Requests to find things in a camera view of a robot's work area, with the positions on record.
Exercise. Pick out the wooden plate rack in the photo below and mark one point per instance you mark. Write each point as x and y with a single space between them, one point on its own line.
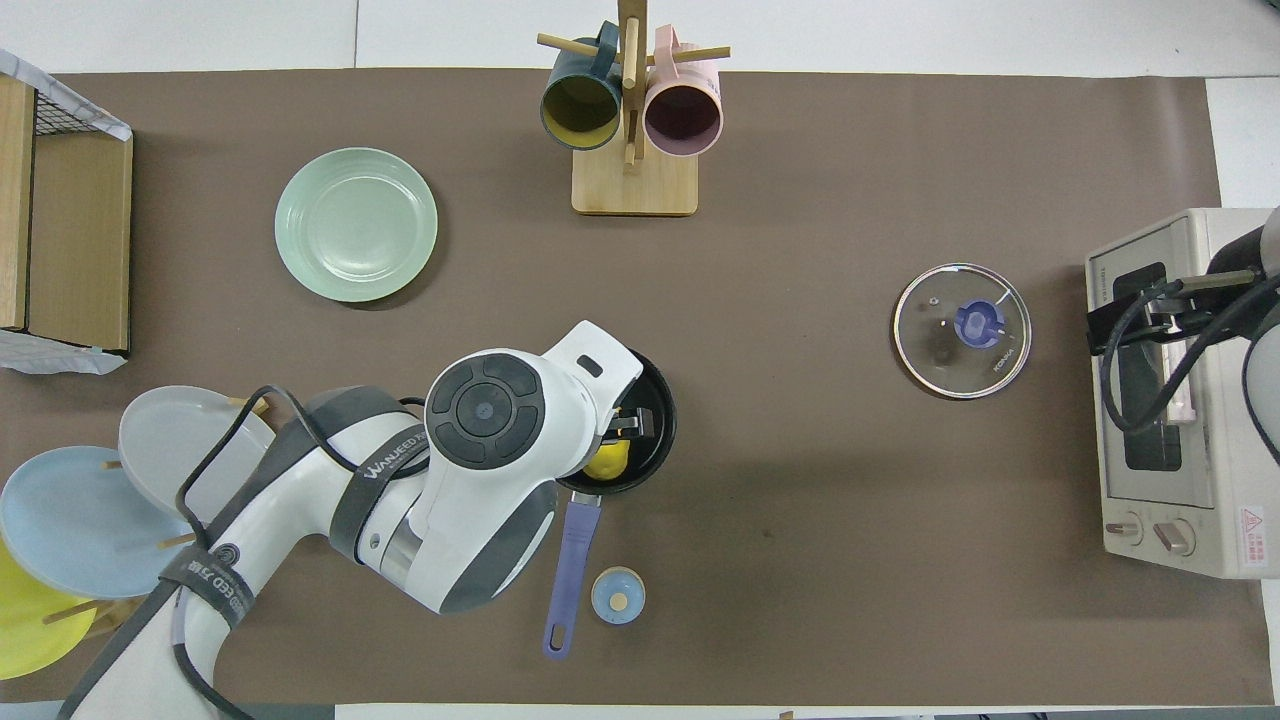
105 618

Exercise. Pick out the wooden mug tree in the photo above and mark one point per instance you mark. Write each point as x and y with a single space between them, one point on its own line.
635 190

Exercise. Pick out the brown table mat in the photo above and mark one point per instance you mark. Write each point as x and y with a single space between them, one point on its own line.
800 500

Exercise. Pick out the light wooden board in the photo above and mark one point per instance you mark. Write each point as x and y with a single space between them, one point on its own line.
12 200

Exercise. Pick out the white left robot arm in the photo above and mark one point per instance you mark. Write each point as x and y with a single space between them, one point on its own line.
480 420

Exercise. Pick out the dark teal mug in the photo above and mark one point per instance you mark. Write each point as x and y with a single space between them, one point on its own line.
580 108

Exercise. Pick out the light blue plate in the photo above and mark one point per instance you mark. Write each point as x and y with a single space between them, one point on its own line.
70 520

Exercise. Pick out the yellow plate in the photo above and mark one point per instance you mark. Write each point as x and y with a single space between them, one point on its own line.
30 630

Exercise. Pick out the glass lid with blue knob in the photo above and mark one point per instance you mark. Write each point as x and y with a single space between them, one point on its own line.
980 323

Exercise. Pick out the pink mug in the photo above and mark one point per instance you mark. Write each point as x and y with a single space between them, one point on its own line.
685 115

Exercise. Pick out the beige toaster oven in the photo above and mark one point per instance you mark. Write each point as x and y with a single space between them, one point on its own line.
1200 540

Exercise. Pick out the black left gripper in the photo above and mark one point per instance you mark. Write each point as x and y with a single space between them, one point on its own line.
615 420

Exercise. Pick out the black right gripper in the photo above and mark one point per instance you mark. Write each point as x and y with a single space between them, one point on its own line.
1165 310

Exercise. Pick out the grey plate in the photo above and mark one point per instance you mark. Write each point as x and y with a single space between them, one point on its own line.
160 440

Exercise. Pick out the yellow lemon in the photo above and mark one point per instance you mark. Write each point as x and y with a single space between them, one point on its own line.
610 462

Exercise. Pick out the green plate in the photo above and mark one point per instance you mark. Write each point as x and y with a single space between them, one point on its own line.
355 225

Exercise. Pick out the wooden box with mesh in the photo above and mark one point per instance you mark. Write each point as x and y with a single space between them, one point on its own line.
60 358

